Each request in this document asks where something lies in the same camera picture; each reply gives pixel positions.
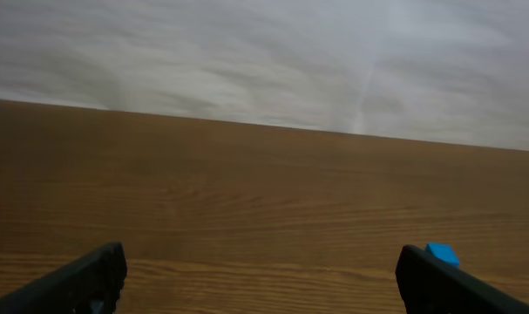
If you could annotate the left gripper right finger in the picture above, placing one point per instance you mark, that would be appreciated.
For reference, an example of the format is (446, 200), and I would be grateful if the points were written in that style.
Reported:
(438, 290)

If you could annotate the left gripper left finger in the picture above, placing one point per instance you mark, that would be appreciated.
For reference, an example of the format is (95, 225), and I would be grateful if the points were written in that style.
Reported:
(85, 283)

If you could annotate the blue cube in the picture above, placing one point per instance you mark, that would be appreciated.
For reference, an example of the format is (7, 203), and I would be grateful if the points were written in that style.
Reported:
(442, 253)

